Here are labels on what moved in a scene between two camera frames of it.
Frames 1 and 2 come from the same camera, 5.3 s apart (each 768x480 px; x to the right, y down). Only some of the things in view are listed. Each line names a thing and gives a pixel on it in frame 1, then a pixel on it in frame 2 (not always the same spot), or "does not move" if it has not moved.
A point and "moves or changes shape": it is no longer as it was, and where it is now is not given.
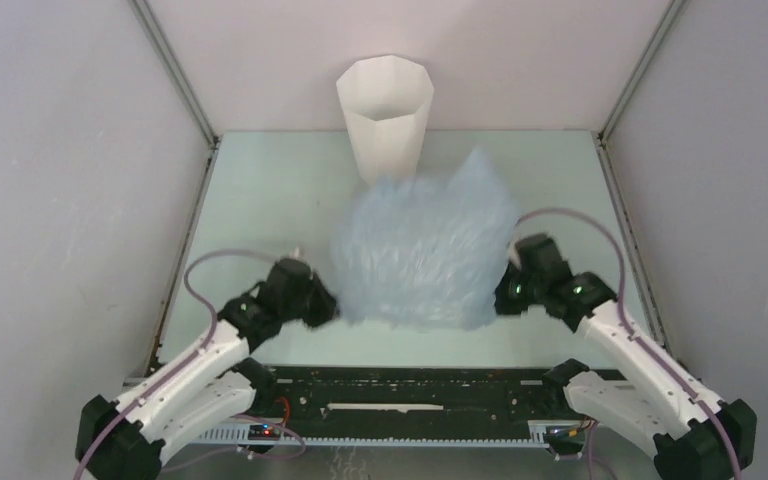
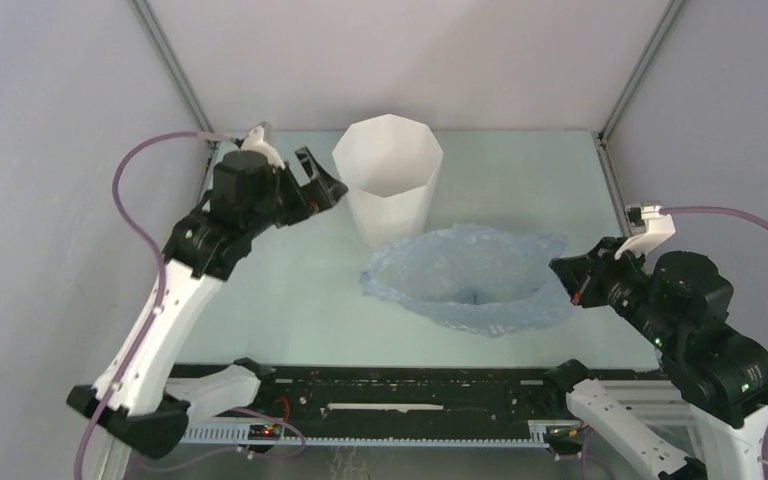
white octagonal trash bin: [385, 99] to [389, 166]
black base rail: [488, 395] does not move
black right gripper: [502, 307] to [580, 272]
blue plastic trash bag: [421, 254] moves or changes shape
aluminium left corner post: [175, 68] does not move
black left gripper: [327, 307] to [324, 191]
